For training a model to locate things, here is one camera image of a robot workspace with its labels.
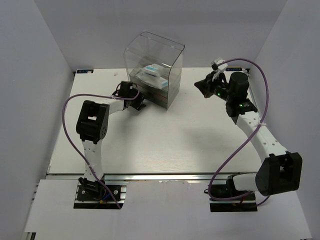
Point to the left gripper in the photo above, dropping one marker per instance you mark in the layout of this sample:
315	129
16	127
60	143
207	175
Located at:
138	105

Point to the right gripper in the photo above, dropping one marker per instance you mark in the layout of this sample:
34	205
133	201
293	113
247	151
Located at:
205	86

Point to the white cotton pad pack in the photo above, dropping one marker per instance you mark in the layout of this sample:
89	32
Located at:
152	81
154	69

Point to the clear acrylic drawer organizer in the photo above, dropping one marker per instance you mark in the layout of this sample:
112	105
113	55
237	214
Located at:
148	48

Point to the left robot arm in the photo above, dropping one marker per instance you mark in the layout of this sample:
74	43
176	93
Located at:
92	124

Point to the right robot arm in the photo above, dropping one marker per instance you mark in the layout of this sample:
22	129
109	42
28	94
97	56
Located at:
280	169

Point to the blue label right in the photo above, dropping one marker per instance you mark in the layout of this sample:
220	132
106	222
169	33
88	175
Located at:
233	69

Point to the blue label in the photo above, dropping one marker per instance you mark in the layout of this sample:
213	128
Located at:
84	71
233	69

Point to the blue label left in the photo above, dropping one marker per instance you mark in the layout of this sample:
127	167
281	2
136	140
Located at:
84	71

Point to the aluminium front rail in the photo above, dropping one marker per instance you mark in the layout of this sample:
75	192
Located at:
159	177

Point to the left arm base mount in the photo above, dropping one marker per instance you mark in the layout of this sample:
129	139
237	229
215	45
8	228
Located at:
93	196

